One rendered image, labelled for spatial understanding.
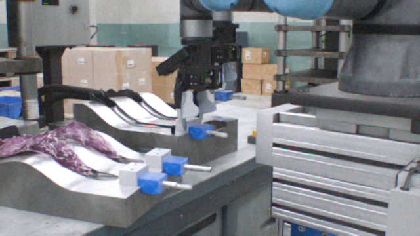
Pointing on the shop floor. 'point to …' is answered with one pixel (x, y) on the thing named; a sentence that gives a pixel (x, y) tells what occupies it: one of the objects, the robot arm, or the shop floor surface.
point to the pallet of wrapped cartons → (106, 70)
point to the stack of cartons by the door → (259, 72)
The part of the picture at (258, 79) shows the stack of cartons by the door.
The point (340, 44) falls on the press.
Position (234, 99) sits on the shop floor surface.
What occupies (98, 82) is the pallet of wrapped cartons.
